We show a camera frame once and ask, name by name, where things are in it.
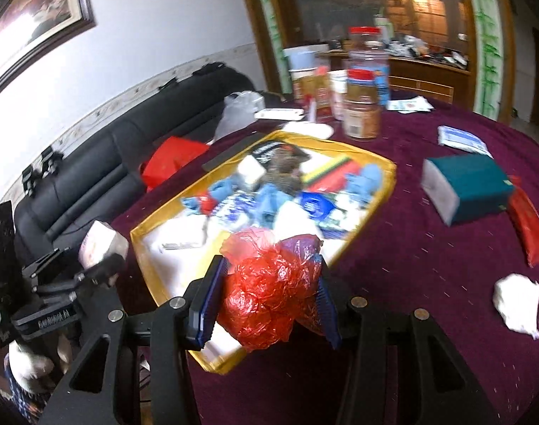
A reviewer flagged red plastic bag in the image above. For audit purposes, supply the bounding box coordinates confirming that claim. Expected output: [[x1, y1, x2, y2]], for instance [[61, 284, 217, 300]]
[[218, 228, 323, 352]]

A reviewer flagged blue tissue pack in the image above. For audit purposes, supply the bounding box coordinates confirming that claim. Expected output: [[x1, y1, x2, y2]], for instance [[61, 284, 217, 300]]
[[298, 191, 368, 240]]

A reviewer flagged blue white patterned bag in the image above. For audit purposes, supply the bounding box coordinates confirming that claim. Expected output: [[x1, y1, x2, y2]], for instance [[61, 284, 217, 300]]
[[210, 191, 256, 232]]

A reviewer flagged small red bag bundle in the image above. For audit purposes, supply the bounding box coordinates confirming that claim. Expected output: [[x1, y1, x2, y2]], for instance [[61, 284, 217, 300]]
[[181, 177, 238, 215]]

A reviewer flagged brown speckled knitted cloth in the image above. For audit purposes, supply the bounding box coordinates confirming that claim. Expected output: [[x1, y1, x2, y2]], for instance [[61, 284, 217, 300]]
[[261, 147, 310, 196]]

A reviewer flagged light blue knitted bundle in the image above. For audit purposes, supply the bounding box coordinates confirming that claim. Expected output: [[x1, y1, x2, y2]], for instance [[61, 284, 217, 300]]
[[345, 164, 383, 200]]

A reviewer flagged light blue knitted cloth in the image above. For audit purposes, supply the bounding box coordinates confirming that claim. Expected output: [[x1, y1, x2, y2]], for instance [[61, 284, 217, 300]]
[[253, 183, 293, 228]]

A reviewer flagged black snack packet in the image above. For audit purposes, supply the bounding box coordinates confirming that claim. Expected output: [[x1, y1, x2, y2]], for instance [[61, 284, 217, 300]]
[[248, 140, 311, 170]]

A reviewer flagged black leather sofa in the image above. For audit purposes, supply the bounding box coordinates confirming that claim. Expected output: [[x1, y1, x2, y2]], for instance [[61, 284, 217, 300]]
[[14, 62, 255, 265]]

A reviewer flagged yellow tray box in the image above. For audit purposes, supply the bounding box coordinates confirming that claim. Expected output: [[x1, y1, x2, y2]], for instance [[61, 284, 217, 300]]
[[130, 131, 396, 374]]

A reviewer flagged colored paper stack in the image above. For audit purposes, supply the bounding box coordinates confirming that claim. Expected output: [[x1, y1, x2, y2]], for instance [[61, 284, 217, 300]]
[[302, 154, 361, 193]]

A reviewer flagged red paper gift bag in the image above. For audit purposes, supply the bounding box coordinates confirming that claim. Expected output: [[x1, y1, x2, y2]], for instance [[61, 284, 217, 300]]
[[140, 136, 209, 192]]

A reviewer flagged teal facial tissue box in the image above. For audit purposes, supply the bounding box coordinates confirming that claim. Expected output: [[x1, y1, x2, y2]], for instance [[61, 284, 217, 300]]
[[421, 154, 514, 226]]

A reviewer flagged crumpled white tissue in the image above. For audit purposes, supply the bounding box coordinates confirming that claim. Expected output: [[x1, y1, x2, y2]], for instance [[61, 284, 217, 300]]
[[493, 273, 539, 341]]

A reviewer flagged brown label jar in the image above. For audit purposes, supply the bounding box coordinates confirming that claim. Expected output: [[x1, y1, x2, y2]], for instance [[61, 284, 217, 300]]
[[343, 68, 381, 139]]

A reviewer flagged clear plastic bag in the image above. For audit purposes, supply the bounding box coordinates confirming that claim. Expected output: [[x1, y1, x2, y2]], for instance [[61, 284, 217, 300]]
[[214, 90, 265, 142]]

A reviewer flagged blue white wipes packet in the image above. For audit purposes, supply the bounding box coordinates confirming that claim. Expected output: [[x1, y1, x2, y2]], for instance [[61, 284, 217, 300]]
[[437, 126, 492, 157]]

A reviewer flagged red foil pouch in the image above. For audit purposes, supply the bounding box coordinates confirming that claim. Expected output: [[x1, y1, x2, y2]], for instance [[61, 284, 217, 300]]
[[508, 176, 539, 268]]

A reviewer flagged blue label plastic jar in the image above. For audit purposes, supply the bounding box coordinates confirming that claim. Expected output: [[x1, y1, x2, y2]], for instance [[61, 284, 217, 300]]
[[349, 41, 390, 108]]

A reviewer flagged red lid snack jar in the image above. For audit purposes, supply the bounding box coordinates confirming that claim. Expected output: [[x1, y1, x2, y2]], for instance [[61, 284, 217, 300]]
[[289, 66, 333, 121]]

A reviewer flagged white paper packet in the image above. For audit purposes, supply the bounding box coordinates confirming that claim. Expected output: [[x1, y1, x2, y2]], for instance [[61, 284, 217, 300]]
[[386, 96, 434, 114]]

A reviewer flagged wooden sideboard cabinet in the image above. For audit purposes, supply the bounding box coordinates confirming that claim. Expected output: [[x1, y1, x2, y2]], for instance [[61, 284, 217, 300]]
[[317, 50, 474, 108]]

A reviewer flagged tall red lid jar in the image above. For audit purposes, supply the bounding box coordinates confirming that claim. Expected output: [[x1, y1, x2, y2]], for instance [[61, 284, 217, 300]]
[[348, 26, 384, 52]]

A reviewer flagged framed wall picture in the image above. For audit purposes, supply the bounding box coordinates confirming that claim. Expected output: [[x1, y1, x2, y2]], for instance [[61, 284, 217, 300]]
[[0, 0, 96, 93]]

